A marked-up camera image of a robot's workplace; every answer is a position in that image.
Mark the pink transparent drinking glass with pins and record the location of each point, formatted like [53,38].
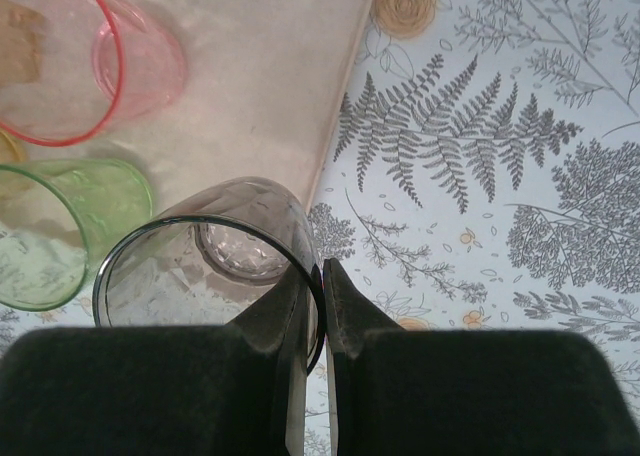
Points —
[145,61]

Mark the green transparent drinking glass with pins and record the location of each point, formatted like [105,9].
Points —
[100,201]

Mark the amber transparent drinking glass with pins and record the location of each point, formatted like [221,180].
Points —
[7,156]

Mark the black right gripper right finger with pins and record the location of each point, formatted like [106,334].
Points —
[475,401]

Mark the beige pink plastic tray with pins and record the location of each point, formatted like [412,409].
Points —
[260,76]

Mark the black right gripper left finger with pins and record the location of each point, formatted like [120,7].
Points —
[140,396]

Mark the grey transparent drinking glass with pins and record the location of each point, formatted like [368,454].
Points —
[240,211]

